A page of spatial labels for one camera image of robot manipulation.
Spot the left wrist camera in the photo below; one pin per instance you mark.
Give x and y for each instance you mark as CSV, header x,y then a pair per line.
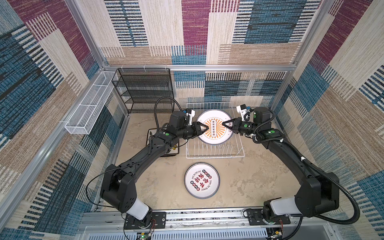
x,y
189,115

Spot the white wire wall basket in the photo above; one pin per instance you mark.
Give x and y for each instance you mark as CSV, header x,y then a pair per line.
x,y
87,112

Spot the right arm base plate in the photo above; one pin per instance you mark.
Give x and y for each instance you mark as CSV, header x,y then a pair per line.
x,y
260,217

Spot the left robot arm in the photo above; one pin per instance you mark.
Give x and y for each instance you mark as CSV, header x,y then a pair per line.
x,y
119,182

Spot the white wire dish rack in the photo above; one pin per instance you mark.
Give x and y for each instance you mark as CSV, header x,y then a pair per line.
x,y
233,148

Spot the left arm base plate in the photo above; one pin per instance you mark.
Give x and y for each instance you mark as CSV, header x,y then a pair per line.
x,y
155,220

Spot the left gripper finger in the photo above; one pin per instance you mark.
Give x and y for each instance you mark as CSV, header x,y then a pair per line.
x,y
201,131
202,126

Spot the aluminium mounting rail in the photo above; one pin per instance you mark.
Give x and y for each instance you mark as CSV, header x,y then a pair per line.
x,y
204,224

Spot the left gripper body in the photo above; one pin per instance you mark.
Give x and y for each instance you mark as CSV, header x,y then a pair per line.
x,y
190,132

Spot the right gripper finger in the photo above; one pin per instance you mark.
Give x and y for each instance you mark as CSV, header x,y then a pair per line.
x,y
231,122
230,128

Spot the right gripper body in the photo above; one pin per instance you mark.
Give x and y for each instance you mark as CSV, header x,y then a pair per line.
x,y
244,127

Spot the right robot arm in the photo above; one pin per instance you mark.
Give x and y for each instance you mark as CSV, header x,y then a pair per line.
x,y
318,193

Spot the black mesh shelf rack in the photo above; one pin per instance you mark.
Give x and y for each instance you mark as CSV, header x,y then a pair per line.
x,y
140,89

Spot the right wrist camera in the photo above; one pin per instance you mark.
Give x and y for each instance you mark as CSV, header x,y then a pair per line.
x,y
245,112

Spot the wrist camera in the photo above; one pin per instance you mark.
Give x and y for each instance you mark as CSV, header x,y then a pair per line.
x,y
189,115
245,112

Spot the white round plate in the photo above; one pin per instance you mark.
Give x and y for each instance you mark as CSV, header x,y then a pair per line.
x,y
202,180
217,133

